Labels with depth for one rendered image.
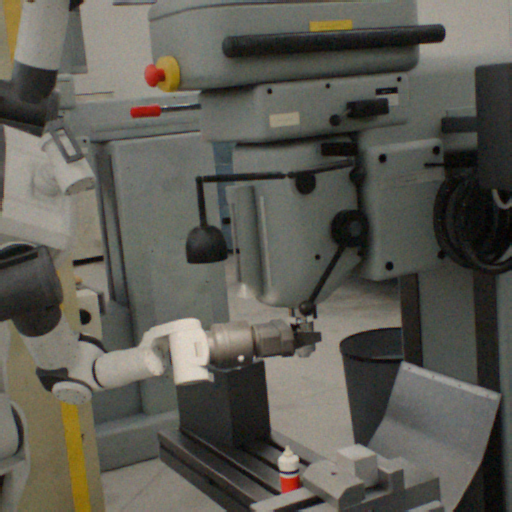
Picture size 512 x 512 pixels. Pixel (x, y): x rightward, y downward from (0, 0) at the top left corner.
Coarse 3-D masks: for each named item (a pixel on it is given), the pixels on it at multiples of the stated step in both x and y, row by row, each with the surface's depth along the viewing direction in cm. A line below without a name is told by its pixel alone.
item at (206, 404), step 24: (264, 360) 210; (192, 384) 214; (216, 384) 206; (240, 384) 205; (264, 384) 210; (192, 408) 216; (216, 408) 208; (240, 408) 206; (264, 408) 211; (216, 432) 210; (240, 432) 207; (264, 432) 212
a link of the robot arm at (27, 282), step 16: (0, 272) 156; (16, 272) 155; (32, 272) 155; (0, 288) 154; (16, 288) 154; (32, 288) 154; (0, 304) 154; (16, 304) 154; (32, 304) 156; (48, 304) 157; (0, 320) 156; (16, 320) 159; (32, 320) 159; (48, 320) 161; (32, 336) 163
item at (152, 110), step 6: (132, 108) 160; (138, 108) 160; (144, 108) 161; (150, 108) 161; (156, 108) 162; (162, 108) 163; (168, 108) 163; (174, 108) 164; (180, 108) 165; (186, 108) 165; (192, 108) 166; (198, 108) 167; (132, 114) 160; (138, 114) 160; (144, 114) 161; (150, 114) 161; (156, 114) 162
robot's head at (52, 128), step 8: (56, 120) 161; (64, 120) 162; (48, 128) 160; (56, 128) 160; (64, 128) 161; (56, 136) 160; (72, 136) 161; (56, 144) 159; (72, 144) 161; (64, 152) 159; (80, 152) 160; (72, 160) 159
